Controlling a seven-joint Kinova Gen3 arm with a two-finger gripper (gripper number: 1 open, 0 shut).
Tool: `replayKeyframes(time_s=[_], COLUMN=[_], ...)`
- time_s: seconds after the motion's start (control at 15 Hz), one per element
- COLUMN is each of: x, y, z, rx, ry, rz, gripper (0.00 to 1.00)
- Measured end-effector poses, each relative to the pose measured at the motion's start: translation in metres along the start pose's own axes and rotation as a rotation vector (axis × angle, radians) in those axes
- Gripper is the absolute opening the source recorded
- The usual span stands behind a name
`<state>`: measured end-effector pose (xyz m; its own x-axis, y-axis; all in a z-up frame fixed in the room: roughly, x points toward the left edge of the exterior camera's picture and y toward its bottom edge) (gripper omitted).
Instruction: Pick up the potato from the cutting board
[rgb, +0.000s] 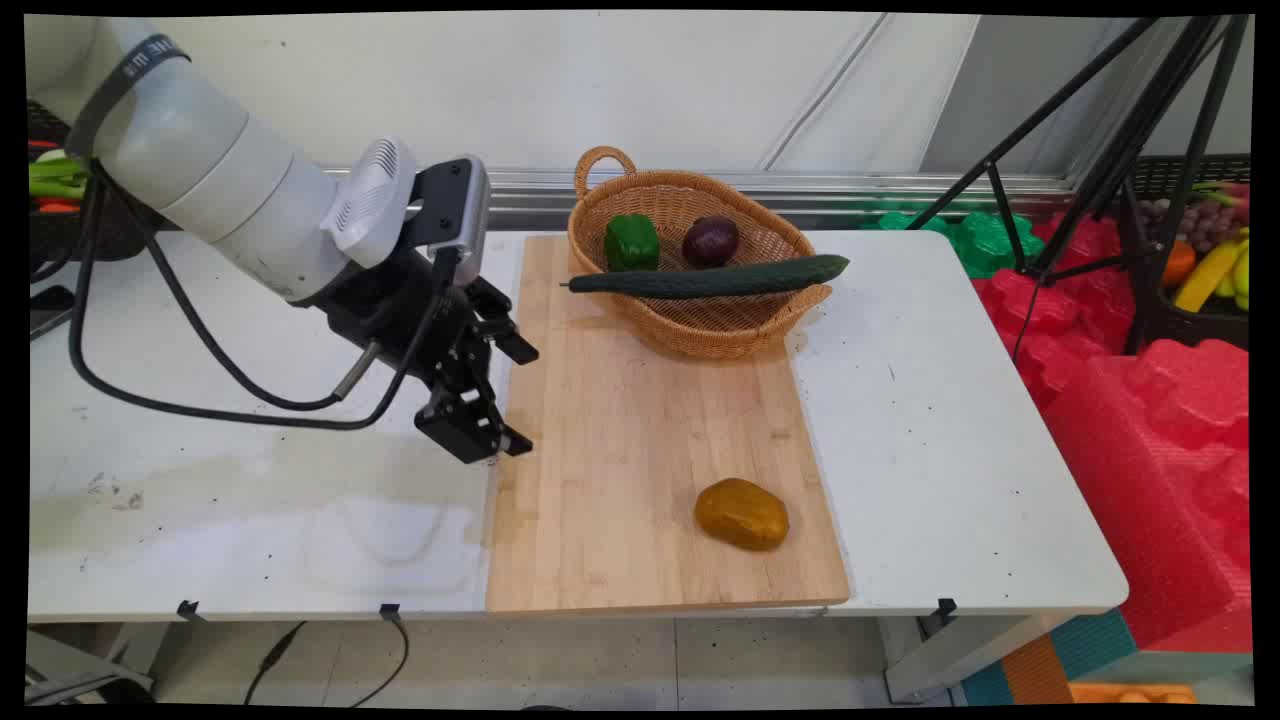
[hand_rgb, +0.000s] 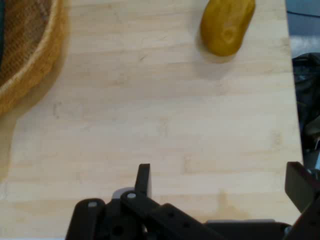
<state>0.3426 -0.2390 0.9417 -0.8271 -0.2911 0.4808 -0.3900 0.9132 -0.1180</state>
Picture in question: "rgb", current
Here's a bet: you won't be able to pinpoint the black velcro cable strap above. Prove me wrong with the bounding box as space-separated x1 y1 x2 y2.
64 34 192 161

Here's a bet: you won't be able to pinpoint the aluminium wall rail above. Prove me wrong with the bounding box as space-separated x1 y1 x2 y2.
318 166 1078 232

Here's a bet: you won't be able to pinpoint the green bell pepper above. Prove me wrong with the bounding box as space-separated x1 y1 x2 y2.
603 213 661 273

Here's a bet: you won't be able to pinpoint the green yellow pear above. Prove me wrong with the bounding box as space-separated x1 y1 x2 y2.
1215 248 1251 312

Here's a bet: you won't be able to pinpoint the red onion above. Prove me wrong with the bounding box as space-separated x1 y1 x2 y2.
682 215 741 269

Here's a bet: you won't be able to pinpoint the brown potato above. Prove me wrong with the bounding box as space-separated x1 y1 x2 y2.
694 477 791 552

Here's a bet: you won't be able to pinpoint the wicker basket with handle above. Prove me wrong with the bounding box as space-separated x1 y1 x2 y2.
567 146 834 360

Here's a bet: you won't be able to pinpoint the orange fruit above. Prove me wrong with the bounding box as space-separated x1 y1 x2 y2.
1160 240 1198 290

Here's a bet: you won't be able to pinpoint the long green cucumber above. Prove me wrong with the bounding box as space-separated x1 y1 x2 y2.
560 254 851 300

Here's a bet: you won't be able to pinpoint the yellow banana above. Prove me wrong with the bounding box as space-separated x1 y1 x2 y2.
1172 236 1250 313

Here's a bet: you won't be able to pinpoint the black cable under table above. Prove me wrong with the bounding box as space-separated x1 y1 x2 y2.
348 612 411 708
244 620 308 707

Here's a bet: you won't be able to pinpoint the grey metal floor stand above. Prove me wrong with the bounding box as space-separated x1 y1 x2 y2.
25 630 157 707

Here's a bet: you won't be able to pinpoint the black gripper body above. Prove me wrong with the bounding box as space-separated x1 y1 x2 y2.
318 248 483 393

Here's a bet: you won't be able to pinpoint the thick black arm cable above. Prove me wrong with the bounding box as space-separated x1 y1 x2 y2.
66 160 453 432

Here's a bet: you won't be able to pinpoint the small red foam mat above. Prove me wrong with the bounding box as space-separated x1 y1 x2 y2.
973 212 1138 409

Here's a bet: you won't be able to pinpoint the large red foam mat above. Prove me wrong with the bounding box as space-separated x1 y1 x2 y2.
1040 338 1252 653

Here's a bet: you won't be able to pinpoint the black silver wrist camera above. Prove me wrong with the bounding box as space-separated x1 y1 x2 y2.
404 157 492 291

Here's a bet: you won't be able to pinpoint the green long vegetables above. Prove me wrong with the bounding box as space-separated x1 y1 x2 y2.
29 152 93 201

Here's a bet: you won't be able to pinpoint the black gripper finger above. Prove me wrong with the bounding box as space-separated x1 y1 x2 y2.
415 364 535 466
468 277 541 366

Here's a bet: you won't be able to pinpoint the white table leg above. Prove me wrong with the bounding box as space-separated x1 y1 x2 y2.
880 614 1066 703

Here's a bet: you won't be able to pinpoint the bamboo cutting board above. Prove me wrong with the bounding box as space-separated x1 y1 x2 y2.
485 234 851 615

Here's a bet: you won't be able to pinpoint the black fruit basket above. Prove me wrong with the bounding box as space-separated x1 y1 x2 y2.
1118 153 1251 351

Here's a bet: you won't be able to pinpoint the purple grapes bunch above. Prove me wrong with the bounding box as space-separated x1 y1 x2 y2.
1140 198 1237 254

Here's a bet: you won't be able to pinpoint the black smartphone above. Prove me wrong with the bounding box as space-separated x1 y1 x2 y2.
30 285 77 341

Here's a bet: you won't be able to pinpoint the black tripod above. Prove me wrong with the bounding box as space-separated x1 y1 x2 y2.
905 15 1251 358

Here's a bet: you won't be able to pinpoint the black vegetable basket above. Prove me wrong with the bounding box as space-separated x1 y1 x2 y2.
28 100 151 264

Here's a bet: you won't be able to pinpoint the green foam mat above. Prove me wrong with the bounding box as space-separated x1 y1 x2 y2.
860 207 1047 280

